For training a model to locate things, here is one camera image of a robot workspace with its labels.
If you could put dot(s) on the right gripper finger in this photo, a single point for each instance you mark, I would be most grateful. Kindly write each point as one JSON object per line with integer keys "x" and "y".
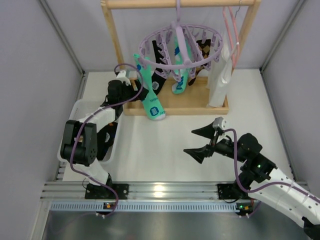
{"x": 208, "y": 131}
{"x": 199, "y": 154}

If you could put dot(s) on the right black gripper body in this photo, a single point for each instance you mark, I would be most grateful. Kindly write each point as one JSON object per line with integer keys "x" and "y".
{"x": 212, "y": 141}

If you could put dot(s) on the green sock front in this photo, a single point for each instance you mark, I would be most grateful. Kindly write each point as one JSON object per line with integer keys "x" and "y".
{"x": 151, "y": 104}

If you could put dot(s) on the green sock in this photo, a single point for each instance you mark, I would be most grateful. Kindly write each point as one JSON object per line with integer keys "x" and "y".
{"x": 180, "y": 76}
{"x": 151, "y": 104}

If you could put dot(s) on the black blue grey sock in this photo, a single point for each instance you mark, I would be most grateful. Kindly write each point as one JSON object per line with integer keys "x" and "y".
{"x": 105, "y": 139}

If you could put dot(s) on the purple round clip hanger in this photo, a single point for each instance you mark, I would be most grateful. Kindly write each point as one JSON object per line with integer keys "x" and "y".
{"x": 190, "y": 52}

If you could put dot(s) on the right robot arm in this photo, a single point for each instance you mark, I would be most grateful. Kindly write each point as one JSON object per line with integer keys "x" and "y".
{"x": 259, "y": 178}

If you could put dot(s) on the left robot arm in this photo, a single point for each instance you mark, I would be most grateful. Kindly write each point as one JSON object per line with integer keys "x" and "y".
{"x": 95, "y": 172}

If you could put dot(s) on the white cloth on hanger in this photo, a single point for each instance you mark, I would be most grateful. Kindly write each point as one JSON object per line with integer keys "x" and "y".
{"x": 220, "y": 74}

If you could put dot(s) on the green sock rear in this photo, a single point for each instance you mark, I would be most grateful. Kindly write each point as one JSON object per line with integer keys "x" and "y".
{"x": 180, "y": 76}

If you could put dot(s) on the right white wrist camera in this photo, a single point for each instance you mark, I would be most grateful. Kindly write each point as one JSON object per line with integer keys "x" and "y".
{"x": 220, "y": 123}

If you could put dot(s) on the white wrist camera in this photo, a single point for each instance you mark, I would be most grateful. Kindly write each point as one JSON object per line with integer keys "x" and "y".
{"x": 220, "y": 123}
{"x": 123, "y": 77}

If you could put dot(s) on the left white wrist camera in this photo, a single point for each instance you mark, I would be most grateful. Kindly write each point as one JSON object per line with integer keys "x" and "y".
{"x": 123, "y": 77}

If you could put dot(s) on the wooden clothes rack frame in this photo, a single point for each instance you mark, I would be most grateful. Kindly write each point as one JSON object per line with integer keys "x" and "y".
{"x": 193, "y": 101}

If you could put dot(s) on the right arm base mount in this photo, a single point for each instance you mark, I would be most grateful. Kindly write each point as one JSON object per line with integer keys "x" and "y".
{"x": 230, "y": 193}

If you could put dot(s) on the pink wire hanger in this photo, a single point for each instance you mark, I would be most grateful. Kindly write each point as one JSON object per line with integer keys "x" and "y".
{"x": 232, "y": 37}

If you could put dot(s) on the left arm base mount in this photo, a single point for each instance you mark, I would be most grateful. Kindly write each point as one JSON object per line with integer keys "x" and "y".
{"x": 98, "y": 192}

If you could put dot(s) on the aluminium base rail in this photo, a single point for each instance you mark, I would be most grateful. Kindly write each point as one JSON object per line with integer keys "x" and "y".
{"x": 149, "y": 191}

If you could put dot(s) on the grey slotted cable duct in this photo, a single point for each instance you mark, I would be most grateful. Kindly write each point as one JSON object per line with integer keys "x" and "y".
{"x": 125, "y": 206}

